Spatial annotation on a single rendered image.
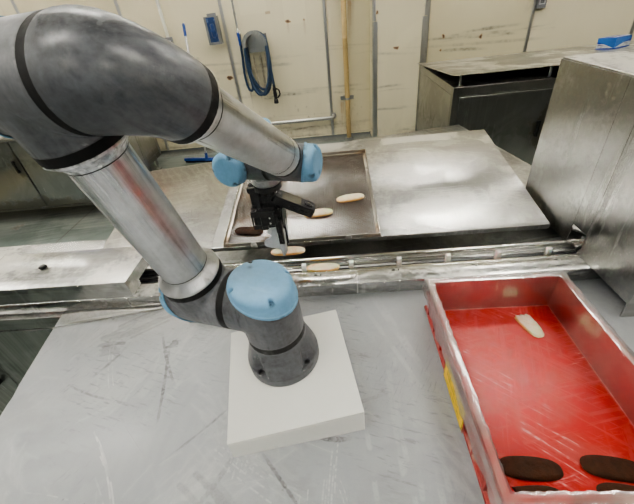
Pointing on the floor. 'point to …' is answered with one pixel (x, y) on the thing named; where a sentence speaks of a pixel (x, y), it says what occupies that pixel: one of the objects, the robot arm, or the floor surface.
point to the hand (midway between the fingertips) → (287, 246)
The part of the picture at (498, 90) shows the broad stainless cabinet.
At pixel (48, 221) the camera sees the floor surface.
